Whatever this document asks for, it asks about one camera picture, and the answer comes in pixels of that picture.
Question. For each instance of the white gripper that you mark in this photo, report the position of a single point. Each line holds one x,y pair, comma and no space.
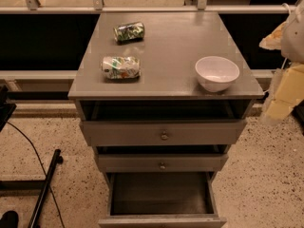
294,41

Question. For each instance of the grey bottom drawer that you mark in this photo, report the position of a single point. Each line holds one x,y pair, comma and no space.
161,200

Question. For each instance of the grey drawer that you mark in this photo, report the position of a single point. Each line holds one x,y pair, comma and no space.
161,200
119,163
149,133

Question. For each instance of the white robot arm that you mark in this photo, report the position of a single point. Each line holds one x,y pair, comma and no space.
288,37

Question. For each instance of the grey wooden drawer cabinet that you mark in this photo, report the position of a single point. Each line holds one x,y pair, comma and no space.
168,89

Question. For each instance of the grey middle drawer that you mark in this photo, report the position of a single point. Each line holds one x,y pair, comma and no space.
119,163

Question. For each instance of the grey top drawer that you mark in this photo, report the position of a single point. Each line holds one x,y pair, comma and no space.
149,133

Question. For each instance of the white bowl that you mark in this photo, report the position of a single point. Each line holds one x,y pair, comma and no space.
215,73

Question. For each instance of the white green soda can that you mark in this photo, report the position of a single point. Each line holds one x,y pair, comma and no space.
118,68

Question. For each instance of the black tripod leg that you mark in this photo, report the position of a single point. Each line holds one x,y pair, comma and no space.
56,159

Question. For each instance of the black equipment at left edge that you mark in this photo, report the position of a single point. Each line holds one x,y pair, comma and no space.
6,109

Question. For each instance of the black round foot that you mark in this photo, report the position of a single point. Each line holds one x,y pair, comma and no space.
9,219

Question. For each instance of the metal railing frame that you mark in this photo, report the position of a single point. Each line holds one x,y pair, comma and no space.
95,3

